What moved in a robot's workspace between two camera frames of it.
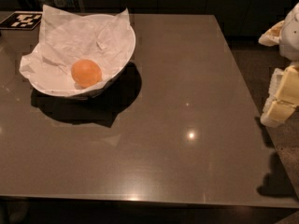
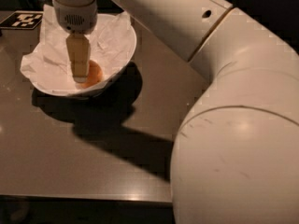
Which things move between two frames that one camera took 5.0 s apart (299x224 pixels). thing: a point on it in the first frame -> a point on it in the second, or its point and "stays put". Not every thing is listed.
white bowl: x=107 y=40 stays put
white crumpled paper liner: x=67 y=38 stays put
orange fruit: x=85 y=72 stays put
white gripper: x=290 y=36 -> x=76 y=19
